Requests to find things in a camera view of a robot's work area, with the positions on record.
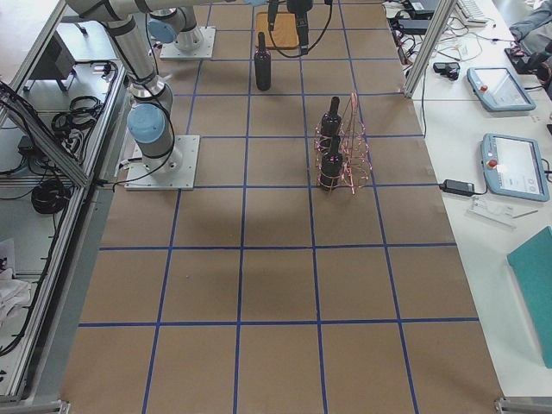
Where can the black power adapter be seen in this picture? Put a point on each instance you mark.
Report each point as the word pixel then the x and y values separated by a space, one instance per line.
pixel 456 187

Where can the blue teach pendant near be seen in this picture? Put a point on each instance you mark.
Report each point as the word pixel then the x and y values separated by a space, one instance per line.
pixel 512 167

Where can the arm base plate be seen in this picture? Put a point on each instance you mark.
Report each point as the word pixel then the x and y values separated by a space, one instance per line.
pixel 178 172
pixel 196 44

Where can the aluminium frame post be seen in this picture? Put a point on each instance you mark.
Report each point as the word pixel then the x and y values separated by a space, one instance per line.
pixel 432 36

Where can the copper wire wine basket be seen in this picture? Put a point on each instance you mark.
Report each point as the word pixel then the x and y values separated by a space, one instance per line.
pixel 356 166

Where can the wooden tray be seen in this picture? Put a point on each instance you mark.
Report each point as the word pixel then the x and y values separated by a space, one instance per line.
pixel 284 32

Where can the dark wine bottle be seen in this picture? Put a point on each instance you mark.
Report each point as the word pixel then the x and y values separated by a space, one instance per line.
pixel 330 124
pixel 262 64
pixel 331 166

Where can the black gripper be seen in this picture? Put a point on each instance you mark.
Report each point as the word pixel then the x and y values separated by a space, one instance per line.
pixel 299 6

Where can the blue teach pendant far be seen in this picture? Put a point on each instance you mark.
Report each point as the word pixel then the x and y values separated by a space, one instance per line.
pixel 498 89

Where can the blue teach pendant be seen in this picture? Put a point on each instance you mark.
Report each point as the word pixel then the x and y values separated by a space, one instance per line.
pixel 498 89
pixel 512 167

